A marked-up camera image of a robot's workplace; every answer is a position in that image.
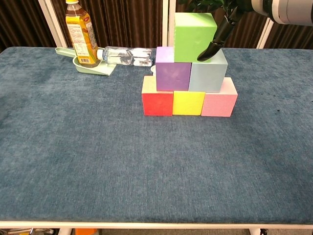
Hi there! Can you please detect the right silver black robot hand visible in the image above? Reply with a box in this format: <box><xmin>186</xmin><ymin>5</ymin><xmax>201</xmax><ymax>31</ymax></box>
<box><xmin>178</xmin><ymin>0</ymin><xmax>255</xmax><ymax>62</ymax></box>

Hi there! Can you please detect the green foam cube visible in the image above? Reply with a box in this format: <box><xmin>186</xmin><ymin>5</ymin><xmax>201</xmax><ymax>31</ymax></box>
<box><xmin>174</xmin><ymin>12</ymin><xmax>218</xmax><ymax>63</ymax></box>

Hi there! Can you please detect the light blue foam cube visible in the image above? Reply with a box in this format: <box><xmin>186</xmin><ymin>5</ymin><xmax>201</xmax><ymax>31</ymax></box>
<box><xmin>188</xmin><ymin>48</ymin><xmax>228</xmax><ymax>93</ymax></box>

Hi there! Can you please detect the purple foam cube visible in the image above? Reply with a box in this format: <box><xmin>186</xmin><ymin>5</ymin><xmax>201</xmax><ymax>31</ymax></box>
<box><xmin>155</xmin><ymin>46</ymin><xmax>193</xmax><ymax>92</ymax></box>

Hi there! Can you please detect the pink foam cube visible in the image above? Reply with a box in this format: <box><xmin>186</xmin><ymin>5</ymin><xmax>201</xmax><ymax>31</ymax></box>
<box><xmin>201</xmin><ymin>77</ymin><xmax>238</xmax><ymax>117</ymax></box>

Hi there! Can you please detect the yellow foam cube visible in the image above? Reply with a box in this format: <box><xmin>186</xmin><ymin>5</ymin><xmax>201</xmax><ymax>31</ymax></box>
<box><xmin>172</xmin><ymin>91</ymin><xmax>206</xmax><ymax>116</ymax></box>

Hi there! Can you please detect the red foam cube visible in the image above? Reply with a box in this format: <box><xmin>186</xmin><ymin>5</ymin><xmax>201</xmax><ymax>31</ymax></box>
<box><xmin>141</xmin><ymin>75</ymin><xmax>174</xmax><ymax>117</ymax></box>

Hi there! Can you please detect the dark brown pleated curtain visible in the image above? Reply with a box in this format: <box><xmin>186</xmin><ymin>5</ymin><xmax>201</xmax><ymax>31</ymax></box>
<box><xmin>0</xmin><ymin>0</ymin><xmax>58</xmax><ymax>53</ymax></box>
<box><xmin>50</xmin><ymin>0</ymin><xmax>164</xmax><ymax>49</ymax></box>
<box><xmin>265</xmin><ymin>22</ymin><xmax>313</xmax><ymax>49</ymax></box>
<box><xmin>175</xmin><ymin>0</ymin><xmax>269</xmax><ymax>49</ymax></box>

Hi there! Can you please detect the clear plastic water bottle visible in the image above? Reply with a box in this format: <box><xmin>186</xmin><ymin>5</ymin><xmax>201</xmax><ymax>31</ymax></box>
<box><xmin>96</xmin><ymin>46</ymin><xmax>156</xmax><ymax>67</ymax></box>

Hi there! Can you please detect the mint green plastic scoop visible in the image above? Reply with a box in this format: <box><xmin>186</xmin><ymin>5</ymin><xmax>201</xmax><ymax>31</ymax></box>
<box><xmin>55</xmin><ymin>47</ymin><xmax>117</xmax><ymax>76</ymax></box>

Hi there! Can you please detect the yellow capped tea bottle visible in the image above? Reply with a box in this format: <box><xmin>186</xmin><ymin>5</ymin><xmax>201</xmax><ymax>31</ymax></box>
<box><xmin>65</xmin><ymin>0</ymin><xmax>101</xmax><ymax>69</ymax></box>

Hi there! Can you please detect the blue table cloth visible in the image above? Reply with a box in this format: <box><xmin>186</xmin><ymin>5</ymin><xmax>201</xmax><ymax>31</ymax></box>
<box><xmin>0</xmin><ymin>46</ymin><xmax>313</xmax><ymax>224</ymax></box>

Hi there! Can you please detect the orange yellow flat bar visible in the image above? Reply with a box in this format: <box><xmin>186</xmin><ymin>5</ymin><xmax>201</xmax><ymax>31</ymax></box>
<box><xmin>75</xmin><ymin>228</ymin><xmax>98</xmax><ymax>235</ymax></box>

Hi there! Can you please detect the silver partition post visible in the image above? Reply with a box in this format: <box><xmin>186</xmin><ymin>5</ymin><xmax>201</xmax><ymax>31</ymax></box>
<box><xmin>161</xmin><ymin>0</ymin><xmax>176</xmax><ymax>49</ymax></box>
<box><xmin>256</xmin><ymin>18</ymin><xmax>274</xmax><ymax>49</ymax></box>
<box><xmin>38</xmin><ymin>0</ymin><xmax>68</xmax><ymax>48</ymax></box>

